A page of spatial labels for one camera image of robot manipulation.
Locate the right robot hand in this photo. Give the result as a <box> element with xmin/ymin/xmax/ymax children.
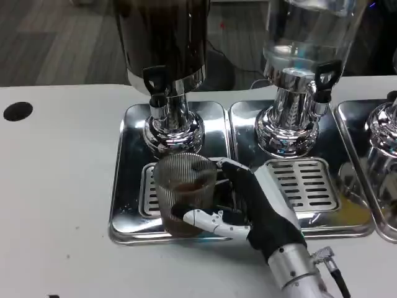
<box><xmin>182</xmin><ymin>157</ymin><xmax>308</xmax><ymax>260</ymax></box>

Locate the clear ribbed glass cup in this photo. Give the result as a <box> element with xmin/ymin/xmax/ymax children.
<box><xmin>153</xmin><ymin>152</ymin><xmax>218</xmax><ymax>238</ymax></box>

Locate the steel drip tray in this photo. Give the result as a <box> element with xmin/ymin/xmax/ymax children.
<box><xmin>228</xmin><ymin>99</ymin><xmax>375</xmax><ymax>239</ymax></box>
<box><xmin>334</xmin><ymin>99</ymin><xmax>397</xmax><ymax>243</ymax></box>
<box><xmin>108</xmin><ymin>102</ymin><xmax>238</xmax><ymax>246</ymax></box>

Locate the clear drink dispenser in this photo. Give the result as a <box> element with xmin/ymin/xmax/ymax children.
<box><xmin>254</xmin><ymin>0</ymin><xmax>368</xmax><ymax>158</ymax></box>

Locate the chrome drink dispenser column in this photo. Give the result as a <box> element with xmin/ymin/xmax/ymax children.
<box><xmin>365</xmin><ymin>93</ymin><xmax>397</xmax><ymax>176</ymax></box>

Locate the black round floor base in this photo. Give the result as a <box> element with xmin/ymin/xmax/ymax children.
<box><xmin>206</xmin><ymin>49</ymin><xmax>237</xmax><ymax>91</ymax></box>

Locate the black tap lever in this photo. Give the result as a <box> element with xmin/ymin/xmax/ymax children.
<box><xmin>315</xmin><ymin>60</ymin><xmax>342</xmax><ymax>93</ymax></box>
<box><xmin>142</xmin><ymin>66</ymin><xmax>168</xmax><ymax>96</ymax></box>

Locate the dark drink dispenser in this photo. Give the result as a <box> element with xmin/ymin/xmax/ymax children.
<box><xmin>113</xmin><ymin>0</ymin><xmax>212</xmax><ymax>162</ymax></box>

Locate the black round counter grommet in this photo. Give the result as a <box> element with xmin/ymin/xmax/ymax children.
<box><xmin>2</xmin><ymin>101</ymin><xmax>34</xmax><ymax>122</ymax></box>

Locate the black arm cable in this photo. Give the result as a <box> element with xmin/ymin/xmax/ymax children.
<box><xmin>311</xmin><ymin>246</ymin><xmax>352</xmax><ymax>298</ymax></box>

